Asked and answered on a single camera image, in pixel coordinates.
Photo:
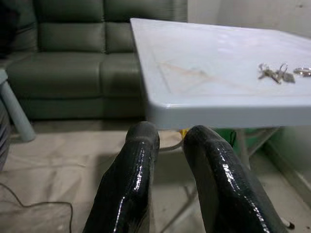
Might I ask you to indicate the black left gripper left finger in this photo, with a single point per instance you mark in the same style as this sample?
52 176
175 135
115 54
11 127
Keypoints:
131 179

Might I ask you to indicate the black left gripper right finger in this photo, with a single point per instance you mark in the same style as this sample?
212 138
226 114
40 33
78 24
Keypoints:
223 179

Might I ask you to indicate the beige floor cloth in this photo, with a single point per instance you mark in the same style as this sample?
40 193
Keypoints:
60 174

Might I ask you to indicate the white plastic folding table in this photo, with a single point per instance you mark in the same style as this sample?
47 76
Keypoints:
213 72

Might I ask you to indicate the pale blue table leg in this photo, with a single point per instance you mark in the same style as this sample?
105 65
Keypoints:
17 114

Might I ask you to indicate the dark green leather sofa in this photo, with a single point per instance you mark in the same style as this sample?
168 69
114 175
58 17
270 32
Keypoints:
73 60

